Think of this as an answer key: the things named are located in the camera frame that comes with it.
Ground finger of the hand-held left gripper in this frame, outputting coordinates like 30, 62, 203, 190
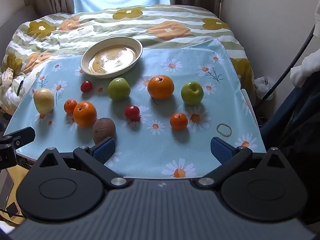
0, 127, 36, 153

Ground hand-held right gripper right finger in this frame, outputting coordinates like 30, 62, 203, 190
191, 137, 290, 188

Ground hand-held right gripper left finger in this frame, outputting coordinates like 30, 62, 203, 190
32, 137, 127, 187

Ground brown kiwi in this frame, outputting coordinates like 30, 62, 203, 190
92, 118, 116, 145

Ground yellow-brown apple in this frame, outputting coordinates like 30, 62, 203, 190
33, 88, 55, 114

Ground large orange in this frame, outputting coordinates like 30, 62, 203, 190
147, 75, 175, 100
73, 102, 97, 127

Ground small red tomato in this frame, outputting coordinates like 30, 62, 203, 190
80, 81, 93, 93
124, 105, 140, 121

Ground small tangerine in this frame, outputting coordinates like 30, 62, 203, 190
170, 113, 188, 131
64, 99, 78, 115

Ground cream ceramic bowl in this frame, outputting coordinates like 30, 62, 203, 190
80, 36, 143, 79

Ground yellow rubber band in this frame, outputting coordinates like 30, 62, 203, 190
216, 123, 232, 137

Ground yellow object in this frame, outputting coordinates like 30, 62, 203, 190
0, 164, 28, 225

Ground light blue daisy tablecloth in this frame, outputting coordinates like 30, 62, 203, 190
4, 39, 267, 178

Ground crumpled plastic wrapper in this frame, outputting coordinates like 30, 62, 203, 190
2, 67, 13, 87

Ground green apple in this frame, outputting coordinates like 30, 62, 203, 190
181, 81, 204, 105
107, 77, 131, 101

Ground crumpled white plastic bag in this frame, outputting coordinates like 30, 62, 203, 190
254, 76, 275, 100

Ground dark blue cloth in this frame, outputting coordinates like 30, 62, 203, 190
259, 79, 320, 227

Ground white garment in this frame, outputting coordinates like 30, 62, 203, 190
289, 0, 320, 88

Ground striped floral quilt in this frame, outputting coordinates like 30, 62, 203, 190
0, 4, 256, 117

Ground grey bed frame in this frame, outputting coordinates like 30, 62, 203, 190
0, 5, 38, 28

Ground black cable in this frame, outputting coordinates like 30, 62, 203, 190
262, 25, 317, 101

